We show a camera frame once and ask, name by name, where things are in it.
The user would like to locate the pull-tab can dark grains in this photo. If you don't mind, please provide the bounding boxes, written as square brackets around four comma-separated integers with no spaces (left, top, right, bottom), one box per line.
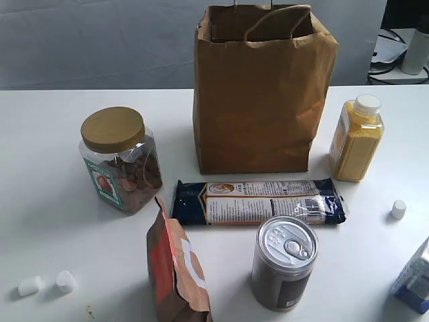
[250,216,319,311]

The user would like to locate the brown paper bag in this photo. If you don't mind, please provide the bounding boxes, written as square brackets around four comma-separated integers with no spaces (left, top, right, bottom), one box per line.
[192,4,339,174]

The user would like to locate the dark blue noodle package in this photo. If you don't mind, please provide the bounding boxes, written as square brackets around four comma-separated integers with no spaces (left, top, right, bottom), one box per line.
[171,178,346,225]

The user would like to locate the clear jar gold lid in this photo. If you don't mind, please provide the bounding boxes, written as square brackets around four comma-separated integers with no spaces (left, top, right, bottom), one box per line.
[79,107,162,214]

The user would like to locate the brown orange paper pouch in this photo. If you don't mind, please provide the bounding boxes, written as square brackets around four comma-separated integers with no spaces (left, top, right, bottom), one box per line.
[146,197,213,321]

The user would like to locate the yellow grain plastic bottle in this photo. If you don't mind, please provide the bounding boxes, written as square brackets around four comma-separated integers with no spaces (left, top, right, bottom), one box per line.
[329,95,384,182]

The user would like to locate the white marshmallow right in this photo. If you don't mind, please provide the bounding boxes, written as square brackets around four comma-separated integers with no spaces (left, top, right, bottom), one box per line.
[390,200,407,220]

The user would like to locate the white marshmallow far left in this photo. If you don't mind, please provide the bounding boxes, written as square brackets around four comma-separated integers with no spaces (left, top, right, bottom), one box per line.
[17,276,44,297]

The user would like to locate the white cylinder background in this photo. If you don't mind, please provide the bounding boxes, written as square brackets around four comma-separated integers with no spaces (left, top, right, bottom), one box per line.
[400,15,428,75]

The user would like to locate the blue white carton box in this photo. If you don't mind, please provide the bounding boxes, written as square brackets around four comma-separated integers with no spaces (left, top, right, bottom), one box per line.
[390,239,428,315]

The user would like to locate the black cables background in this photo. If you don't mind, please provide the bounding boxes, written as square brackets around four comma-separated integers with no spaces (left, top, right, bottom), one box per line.
[367,28,428,85]

